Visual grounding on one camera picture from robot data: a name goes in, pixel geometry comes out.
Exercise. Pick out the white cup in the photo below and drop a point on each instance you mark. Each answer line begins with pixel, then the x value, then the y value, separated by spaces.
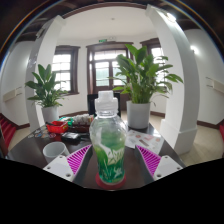
pixel 55 151

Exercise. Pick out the black chair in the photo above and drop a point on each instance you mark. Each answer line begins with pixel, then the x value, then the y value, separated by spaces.
pixel 90 105

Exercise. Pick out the basket of snacks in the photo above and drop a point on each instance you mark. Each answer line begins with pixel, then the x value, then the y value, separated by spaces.
pixel 81 121

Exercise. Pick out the small potted plant white pot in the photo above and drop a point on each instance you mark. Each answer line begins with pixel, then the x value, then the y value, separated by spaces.
pixel 46 90

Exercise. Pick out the red carpeted stairs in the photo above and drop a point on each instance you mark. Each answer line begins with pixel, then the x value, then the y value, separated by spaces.
pixel 7 133
pixel 221 131

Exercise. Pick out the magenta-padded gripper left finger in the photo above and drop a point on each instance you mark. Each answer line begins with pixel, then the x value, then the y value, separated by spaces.
pixel 58 166

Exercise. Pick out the clear bottle with green label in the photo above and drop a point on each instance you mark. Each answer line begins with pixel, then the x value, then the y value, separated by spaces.
pixel 108 140

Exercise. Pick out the printed paper leaflet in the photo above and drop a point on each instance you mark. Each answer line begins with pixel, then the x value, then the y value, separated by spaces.
pixel 145 141

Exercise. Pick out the round stickers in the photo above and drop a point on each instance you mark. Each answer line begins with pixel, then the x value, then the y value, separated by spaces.
pixel 41 133

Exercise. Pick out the wall lamp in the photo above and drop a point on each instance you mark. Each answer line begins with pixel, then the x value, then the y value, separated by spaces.
pixel 194 49

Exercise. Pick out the large potted plant white pot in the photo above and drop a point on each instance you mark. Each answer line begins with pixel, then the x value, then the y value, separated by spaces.
pixel 138 115

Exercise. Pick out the red box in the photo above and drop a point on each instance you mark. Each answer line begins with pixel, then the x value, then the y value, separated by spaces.
pixel 57 127

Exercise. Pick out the brown framed window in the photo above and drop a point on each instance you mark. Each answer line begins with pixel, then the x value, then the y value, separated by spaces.
pixel 156 51
pixel 61 70

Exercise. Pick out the black pouch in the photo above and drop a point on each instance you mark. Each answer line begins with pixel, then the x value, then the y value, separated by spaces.
pixel 70 136

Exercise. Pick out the green packet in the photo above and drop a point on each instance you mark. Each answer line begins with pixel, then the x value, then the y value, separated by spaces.
pixel 66 120

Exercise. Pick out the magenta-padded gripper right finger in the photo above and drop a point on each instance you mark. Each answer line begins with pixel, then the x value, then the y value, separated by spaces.
pixel 166 166

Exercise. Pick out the brown framed glass door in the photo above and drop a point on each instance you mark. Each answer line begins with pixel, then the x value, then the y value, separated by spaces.
pixel 101 70

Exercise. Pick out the green exit sign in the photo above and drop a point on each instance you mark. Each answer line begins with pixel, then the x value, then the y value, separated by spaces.
pixel 102 40

